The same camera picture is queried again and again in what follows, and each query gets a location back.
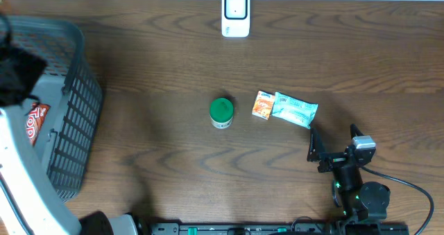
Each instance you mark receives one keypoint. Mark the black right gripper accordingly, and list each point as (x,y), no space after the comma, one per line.
(333,159)

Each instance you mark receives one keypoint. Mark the mint green wipes packet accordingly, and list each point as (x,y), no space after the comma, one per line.
(293,110)

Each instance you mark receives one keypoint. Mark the orange Kleenex tissue packet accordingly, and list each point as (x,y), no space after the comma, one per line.
(263,105)

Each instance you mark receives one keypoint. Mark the red Top snack packet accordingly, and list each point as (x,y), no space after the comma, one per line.
(35,120)

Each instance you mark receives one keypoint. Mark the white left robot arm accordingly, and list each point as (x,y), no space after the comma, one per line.
(29,203)

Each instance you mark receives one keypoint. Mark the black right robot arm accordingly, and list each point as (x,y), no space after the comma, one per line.
(364,203)

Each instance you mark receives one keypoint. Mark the white barcode scanner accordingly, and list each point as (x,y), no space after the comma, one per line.
(235,18)

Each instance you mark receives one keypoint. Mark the green lid jar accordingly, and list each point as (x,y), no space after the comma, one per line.
(221,113)

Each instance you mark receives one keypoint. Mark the grey plastic shopping basket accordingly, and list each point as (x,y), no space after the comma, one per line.
(69,87)

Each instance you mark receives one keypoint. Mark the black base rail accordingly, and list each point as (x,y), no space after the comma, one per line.
(279,229)

